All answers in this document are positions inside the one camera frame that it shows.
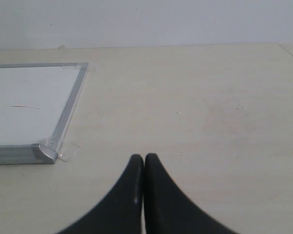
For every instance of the white board with aluminium frame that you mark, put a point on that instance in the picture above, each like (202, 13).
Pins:
(37, 101)

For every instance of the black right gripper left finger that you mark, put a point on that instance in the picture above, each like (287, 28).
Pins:
(119, 212)

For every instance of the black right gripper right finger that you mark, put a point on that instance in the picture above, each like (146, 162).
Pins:
(168, 210)

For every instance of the clear tape near right corner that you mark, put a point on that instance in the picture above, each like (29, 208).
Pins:
(68, 151)

